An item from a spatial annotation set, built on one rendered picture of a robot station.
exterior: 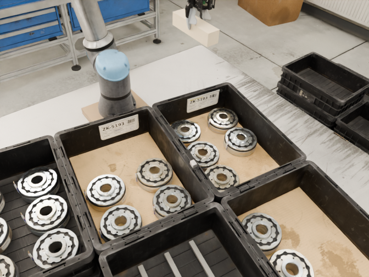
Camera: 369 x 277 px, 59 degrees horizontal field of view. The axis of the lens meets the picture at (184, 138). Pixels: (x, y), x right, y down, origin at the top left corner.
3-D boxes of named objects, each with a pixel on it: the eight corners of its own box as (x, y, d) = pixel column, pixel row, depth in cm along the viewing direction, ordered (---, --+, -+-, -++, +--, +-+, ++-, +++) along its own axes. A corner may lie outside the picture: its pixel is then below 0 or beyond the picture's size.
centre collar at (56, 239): (43, 242, 77) (43, 241, 76) (65, 235, 78) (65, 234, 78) (45, 261, 73) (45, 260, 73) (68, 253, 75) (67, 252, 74)
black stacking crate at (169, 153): (62, 161, 101) (53, 134, 93) (150, 132, 111) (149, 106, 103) (104, 276, 77) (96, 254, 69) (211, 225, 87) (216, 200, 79)
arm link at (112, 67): (104, 100, 120) (99, 68, 110) (95, 81, 128) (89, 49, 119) (135, 94, 124) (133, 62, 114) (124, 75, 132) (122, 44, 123)
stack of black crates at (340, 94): (263, 125, 216) (280, 66, 185) (292, 108, 230) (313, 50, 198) (313, 162, 195) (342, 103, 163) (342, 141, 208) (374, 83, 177)
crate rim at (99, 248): (54, 139, 94) (52, 133, 92) (150, 110, 105) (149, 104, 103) (97, 258, 70) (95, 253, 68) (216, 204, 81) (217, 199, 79)
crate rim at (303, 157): (150, 110, 105) (149, 104, 103) (228, 86, 116) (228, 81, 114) (216, 204, 81) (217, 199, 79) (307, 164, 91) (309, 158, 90)
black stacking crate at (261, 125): (151, 132, 112) (150, 105, 104) (224, 107, 122) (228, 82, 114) (212, 224, 87) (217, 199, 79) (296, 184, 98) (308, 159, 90)
